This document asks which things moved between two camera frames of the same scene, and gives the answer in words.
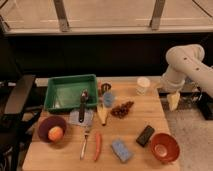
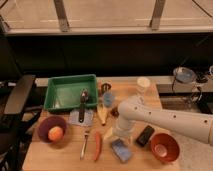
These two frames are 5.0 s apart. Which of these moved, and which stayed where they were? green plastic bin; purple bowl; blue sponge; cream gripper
Moved: cream gripper
Stayed: green plastic bin; blue sponge; purple bowl
